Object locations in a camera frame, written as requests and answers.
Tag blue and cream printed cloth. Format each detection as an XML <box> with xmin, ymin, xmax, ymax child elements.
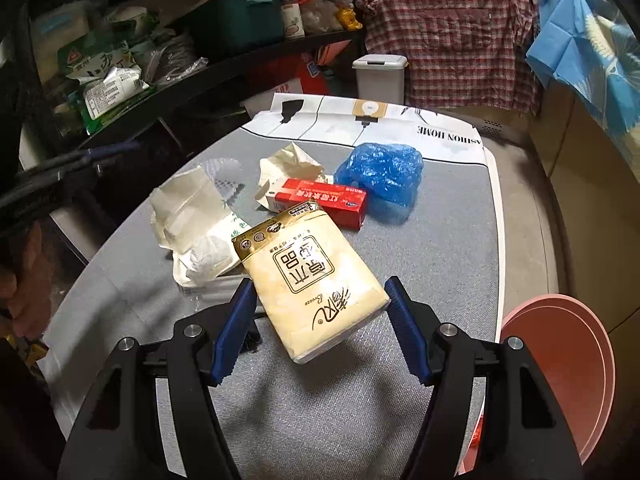
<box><xmin>525</xmin><ymin>0</ymin><xmax>640</xmax><ymax>161</ymax></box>

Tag red plaid shirt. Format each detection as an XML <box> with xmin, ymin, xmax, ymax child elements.
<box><xmin>356</xmin><ymin>0</ymin><xmax>544</xmax><ymax>113</ymax></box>

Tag cream tissue pack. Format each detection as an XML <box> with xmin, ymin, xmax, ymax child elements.
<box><xmin>232</xmin><ymin>201</ymin><xmax>392</xmax><ymax>365</ymax></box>

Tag red and white carton box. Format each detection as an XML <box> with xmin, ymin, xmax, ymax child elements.
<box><xmin>266</xmin><ymin>177</ymin><xmax>368</xmax><ymax>233</ymax></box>

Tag pink plastic basin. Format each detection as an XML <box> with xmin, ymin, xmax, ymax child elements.
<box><xmin>457</xmin><ymin>294</ymin><xmax>617</xmax><ymax>476</ymax></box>

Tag white plastic bag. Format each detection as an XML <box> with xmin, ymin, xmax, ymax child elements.
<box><xmin>304</xmin><ymin>0</ymin><xmax>342</xmax><ymax>37</ymax></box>

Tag orange red bag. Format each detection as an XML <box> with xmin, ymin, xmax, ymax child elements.
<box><xmin>270</xmin><ymin>42</ymin><xmax>359</xmax><ymax>96</ymax></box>

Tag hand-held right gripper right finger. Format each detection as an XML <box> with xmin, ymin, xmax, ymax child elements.
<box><xmin>384</xmin><ymin>276</ymin><xmax>584</xmax><ymax>480</ymax></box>

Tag green snack bag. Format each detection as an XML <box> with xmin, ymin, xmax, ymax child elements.
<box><xmin>56</xmin><ymin>29</ymin><xmax>153</xmax><ymax>81</ymax></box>

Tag grey table mat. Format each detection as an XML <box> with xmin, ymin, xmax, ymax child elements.
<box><xmin>40</xmin><ymin>125</ymin><xmax>503</xmax><ymax>480</ymax></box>

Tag yellow lined paper sheet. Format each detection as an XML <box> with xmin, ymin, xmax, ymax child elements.
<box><xmin>257</xmin><ymin>142</ymin><xmax>335</xmax><ymax>211</ymax></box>

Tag white empty plastic wrapper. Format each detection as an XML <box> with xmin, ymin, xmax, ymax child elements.
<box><xmin>150</xmin><ymin>165</ymin><xmax>252</xmax><ymax>289</ymax></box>

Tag blue crumpled plastic bag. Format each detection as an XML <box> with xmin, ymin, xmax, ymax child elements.
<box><xmin>333</xmin><ymin>142</ymin><xmax>425</xmax><ymax>226</ymax></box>

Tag black shelf rack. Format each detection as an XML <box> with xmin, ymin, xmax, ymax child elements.
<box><xmin>0</xmin><ymin>0</ymin><xmax>367</xmax><ymax>171</ymax></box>

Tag person's left hand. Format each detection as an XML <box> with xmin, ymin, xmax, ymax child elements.
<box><xmin>0</xmin><ymin>220</ymin><xmax>51</xmax><ymax>342</ymax></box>

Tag white lidded waste bin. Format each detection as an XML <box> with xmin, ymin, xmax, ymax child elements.
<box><xmin>351</xmin><ymin>54</ymin><xmax>410</xmax><ymax>107</ymax></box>

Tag yellow small packet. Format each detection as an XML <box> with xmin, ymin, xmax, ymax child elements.
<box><xmin>336</xmin><ymin>5</ymin><xmax>364</xmax><ymax>32</ymax></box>

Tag clear plastic wrapper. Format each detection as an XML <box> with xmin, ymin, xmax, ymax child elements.
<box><xmin>199</xmin><ymin>156</ymin><xmax>247</xmax><ymax>202</ymax></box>

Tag white labelled jar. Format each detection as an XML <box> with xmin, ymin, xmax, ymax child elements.
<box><xmin>280</xmin><ymin>0</ymin><xmax>306</xmax><ymax>41</ymax></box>

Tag green and white packet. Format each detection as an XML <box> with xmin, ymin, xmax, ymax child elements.
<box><xmin>80</xmin><ymin>66</ymin><xmax>157</xmax><ymax>134</ymax></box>

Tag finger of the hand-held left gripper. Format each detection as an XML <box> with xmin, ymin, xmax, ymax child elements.
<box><xmin>35</xmin><ymin>141</ymin><xmax>143</xmax><ymax>172</ymax></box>
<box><xmin>10</xmin><ymin>157</ymin><xmax>108</xmax><ymax>192</ymax></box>

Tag white printed paper sheets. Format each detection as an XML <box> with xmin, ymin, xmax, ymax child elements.
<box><xmin>240</xmin><ymin>92</ymin><xmax>489</xmax><ymax>166</ymax></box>

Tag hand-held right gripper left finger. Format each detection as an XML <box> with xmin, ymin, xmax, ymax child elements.
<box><xmin>57</xmin><ymin>278</ymin><xmax>261</xmax><ymax>480</ymax></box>

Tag green storage box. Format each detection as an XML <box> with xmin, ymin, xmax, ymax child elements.
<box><xmin>187</xmin><ymin>0</ymin><xmax>285</xmax><ymax>59</ymax></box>

